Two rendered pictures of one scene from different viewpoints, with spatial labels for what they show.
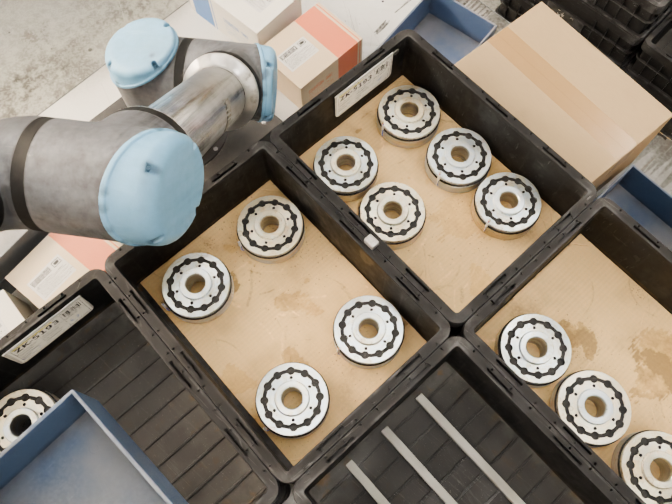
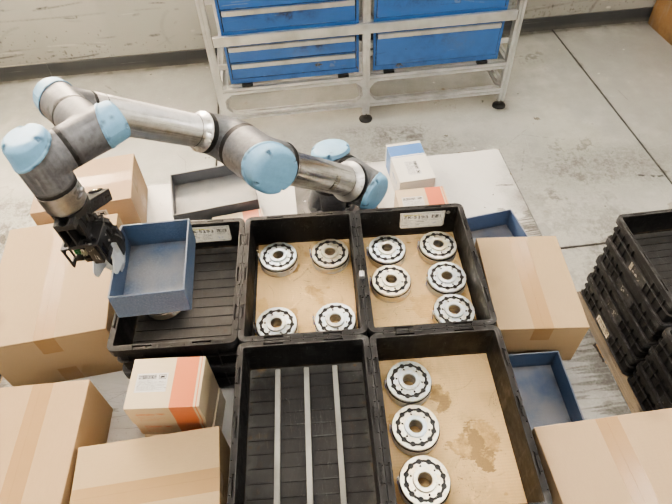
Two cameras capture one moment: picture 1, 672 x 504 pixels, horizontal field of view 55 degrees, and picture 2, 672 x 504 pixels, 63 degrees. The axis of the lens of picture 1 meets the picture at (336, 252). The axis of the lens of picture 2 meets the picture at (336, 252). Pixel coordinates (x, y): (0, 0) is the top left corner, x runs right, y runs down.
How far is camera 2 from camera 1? 68 cm
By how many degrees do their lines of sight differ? 28
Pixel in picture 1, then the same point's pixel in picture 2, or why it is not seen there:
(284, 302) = (310, 289)
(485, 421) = (357, 400)
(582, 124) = (528, 301)
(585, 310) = (456, 388)
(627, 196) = (550, 374)
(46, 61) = not seen: hidden behind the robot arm
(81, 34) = not seen: hidden behind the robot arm
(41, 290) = not seen: hidden behind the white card
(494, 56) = (505, 245)
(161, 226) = (259, 178)
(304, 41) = (421, 198)
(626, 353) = (461, 423)
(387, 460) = (296, 383)
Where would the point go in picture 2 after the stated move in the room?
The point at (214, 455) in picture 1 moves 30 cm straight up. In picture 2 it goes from (226, 328) to (200, 251)
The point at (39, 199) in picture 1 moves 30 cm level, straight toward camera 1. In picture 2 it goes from (228, 146) to (233, 243)
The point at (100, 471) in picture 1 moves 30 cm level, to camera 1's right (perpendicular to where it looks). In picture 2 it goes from (175, 260) to (276, 327)
